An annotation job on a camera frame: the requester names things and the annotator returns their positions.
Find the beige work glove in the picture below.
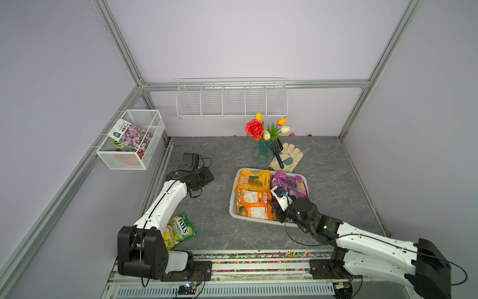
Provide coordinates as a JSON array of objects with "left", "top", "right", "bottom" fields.
[{"left": 268, "top": 143, "right": 304, "bottom": 173}]

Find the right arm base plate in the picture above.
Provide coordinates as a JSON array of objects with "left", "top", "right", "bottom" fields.
[{"left": 309, "top": 259, "right": 355, "bottom": 280}]

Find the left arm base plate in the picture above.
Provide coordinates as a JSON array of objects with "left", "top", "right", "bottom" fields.
[{"left": 160, "top": 260, "right": 212, "bottom": 282}]

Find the artificial flower bouquet in vase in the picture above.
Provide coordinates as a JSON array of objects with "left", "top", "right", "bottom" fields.
[{"left": 245, "top": 112, "right": 291, "bottom": 164}]

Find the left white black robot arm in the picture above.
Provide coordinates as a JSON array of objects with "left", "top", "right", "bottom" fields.
[{"left": 117, "top": 153, "right": 214, "bottom": 282}]

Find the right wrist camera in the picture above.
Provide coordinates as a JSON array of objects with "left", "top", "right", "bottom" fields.
[{"left": 271, "top": 186, "right": 293, "bottom": 212}]

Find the white plastic perforated basket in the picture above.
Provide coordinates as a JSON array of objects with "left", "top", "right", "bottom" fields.
[{"left": 229, "top": 168, "right": 309, "bottom": 225}]

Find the yellow orange candy bag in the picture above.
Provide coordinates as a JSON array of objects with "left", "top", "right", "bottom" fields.
[{"left": 237, "top": 169, "right": 272, "bottom": 191}]

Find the white wire side basket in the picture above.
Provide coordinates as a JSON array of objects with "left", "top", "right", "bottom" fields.
[{"left": 96, "top": 110, "right": 165, "bottom": 170}]

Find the flower seed packet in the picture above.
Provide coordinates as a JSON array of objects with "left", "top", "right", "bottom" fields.
[{"left": 107, "top": 119, "right": 153, "bottom": 154}]

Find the white wire wall shelf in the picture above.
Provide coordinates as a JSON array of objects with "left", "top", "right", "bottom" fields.
[{"left": 176, "top": 80, "right": 289, "bottom": 118}]

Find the green Fox's candy bag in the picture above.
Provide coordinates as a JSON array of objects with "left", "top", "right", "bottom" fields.
[{"left": 163, "top": 213, "right": 197, "bottom": 250}]

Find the purple candy bag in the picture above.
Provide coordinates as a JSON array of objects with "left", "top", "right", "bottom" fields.
[{"left": 272, "top": 172, "right": 308, "bottom": 200}]

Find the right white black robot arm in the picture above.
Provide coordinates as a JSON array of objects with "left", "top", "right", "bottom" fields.
[{"left": 269, "top": 196, "right": 452, "bottom": 299}]

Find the aluminium front rail frame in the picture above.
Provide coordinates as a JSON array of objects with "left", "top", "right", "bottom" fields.
[{"left": 102, "top": 249, "right": 419, "bottom": 299}]

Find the orange Fox's candy bag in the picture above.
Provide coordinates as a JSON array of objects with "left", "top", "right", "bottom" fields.
[{"left": 235, "top": 189, "right": 273, "bottom": 221}]

